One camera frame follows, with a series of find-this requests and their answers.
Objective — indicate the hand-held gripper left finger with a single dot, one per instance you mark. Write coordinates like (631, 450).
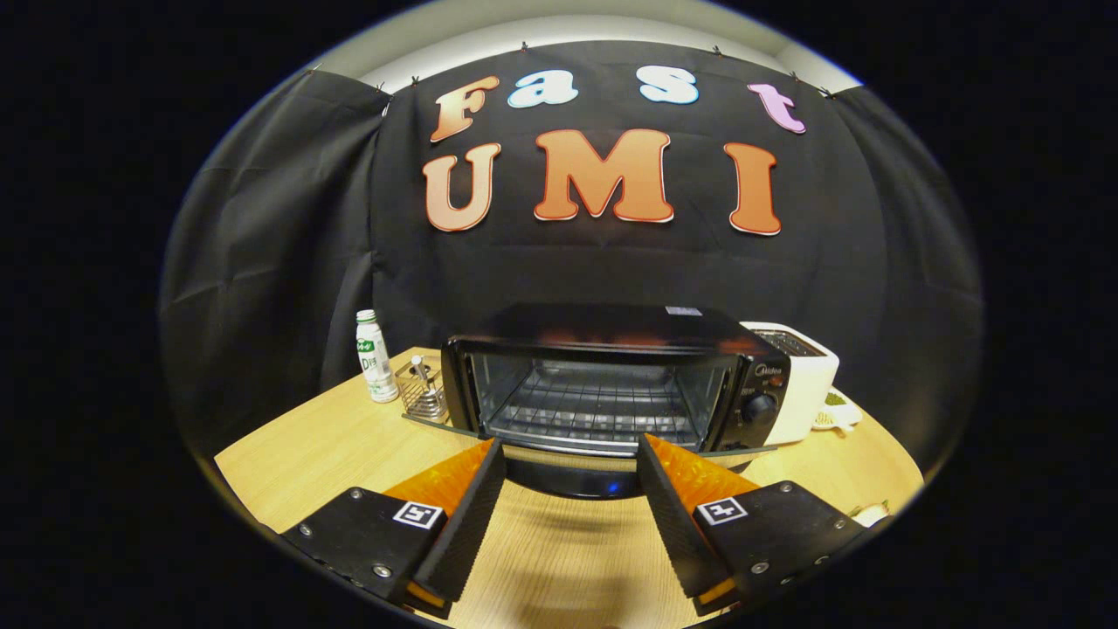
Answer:
(467, 524)

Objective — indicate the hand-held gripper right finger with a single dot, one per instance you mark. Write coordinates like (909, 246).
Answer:
(677, 524)

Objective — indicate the black toaster oven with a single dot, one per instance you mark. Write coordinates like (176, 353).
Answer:
(611, 328)

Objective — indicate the white pop-up toaster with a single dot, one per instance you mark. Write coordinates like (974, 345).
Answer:
(808, 393)

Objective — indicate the white bottle with green label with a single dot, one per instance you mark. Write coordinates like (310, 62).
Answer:
(376, 362)

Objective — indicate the white ribbed tray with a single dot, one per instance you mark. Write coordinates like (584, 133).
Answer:
(869, 519)

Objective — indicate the white divided dish of beans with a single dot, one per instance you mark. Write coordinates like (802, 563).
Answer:
(838, 412)

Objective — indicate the row of small cloth clips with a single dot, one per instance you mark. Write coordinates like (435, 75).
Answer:
(524, 45)

